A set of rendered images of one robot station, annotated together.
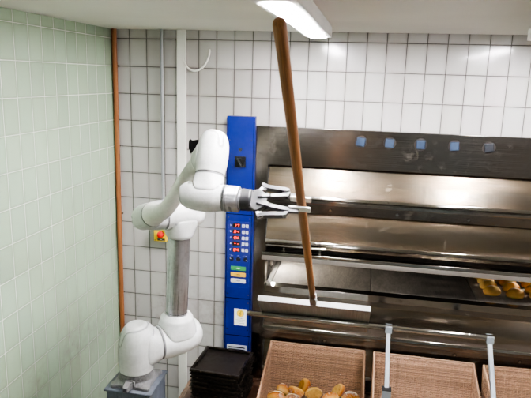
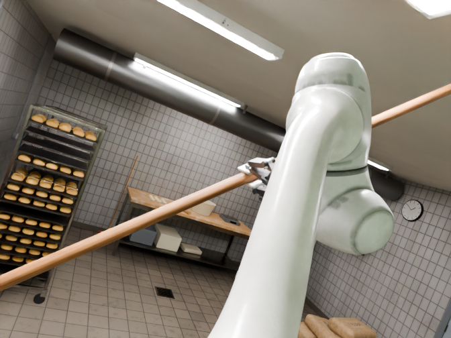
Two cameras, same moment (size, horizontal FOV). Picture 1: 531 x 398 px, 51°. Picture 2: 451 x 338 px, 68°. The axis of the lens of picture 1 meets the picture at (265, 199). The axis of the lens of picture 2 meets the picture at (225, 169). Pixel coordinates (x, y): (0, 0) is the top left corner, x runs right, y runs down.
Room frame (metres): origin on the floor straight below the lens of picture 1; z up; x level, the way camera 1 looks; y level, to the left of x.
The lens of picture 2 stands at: (2.31, 0.56, 1.98)
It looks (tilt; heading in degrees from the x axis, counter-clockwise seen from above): 2 degrees down; 237
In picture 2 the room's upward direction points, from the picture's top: 21 degrees clockwise
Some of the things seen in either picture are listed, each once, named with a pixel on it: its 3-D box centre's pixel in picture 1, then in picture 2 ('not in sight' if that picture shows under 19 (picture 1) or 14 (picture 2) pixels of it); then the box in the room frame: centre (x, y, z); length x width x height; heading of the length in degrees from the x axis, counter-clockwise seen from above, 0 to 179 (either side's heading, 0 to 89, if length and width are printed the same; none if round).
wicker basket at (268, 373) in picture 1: (312, 387); not in sight; (2.75, -0.29, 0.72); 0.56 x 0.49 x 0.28; 81
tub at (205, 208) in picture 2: not in sight; (202, 206); (-0.66, -4.35, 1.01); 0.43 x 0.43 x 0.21
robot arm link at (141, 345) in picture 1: (137, 345); not in sight; (2.31, 0.55, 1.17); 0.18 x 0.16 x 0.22; 125
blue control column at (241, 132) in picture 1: (267, 252); not in sight; (4.01, -0.02, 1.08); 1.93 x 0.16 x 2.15; 170
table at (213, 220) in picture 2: not in sight; (183, 235); (-0.49, -4.30, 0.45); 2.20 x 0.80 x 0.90; 170
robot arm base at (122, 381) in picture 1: (134, 376); not in sight; (2.29, 0.57, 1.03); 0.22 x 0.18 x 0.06; 170
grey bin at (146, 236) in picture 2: not in sight; (141, 231); (0.19, -4.42, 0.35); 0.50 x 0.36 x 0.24; 80
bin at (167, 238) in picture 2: not in sight; (166, 237); (-0.22, -4.35, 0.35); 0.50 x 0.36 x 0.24; 81
